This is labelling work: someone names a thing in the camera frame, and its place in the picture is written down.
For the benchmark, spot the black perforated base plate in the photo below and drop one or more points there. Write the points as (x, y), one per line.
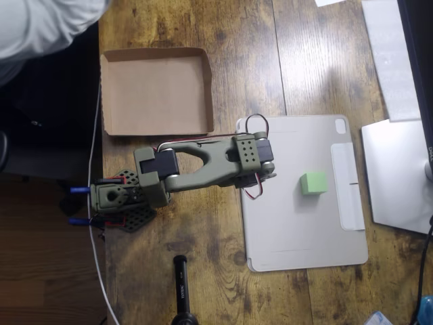
(135, 220)

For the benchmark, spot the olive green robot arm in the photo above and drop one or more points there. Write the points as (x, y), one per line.
(203, 176)

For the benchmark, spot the brown cardboard tray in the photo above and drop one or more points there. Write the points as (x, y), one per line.
(155, 94)

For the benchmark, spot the black camera stand pole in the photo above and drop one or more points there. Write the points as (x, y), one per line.
(181, 287)

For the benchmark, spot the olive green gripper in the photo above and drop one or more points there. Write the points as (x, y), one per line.
(249, 183)

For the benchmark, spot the blue round object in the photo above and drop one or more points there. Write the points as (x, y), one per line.
(427, 309)

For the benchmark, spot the white small box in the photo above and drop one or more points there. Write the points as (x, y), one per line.
(378, 319)

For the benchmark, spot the black monitor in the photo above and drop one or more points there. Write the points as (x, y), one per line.
(423, 50)

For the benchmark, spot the green cube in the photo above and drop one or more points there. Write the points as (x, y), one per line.
(313, 184)

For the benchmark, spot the white paper sheet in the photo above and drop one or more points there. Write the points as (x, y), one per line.
(326, 2)

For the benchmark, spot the person in grey shirt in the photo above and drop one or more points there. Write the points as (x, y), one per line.
(34, 27)

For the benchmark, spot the tablet in grey case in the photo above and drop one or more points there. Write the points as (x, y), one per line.
(287, 230)

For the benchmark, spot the white foam strip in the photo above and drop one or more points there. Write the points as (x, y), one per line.
(389, 61)

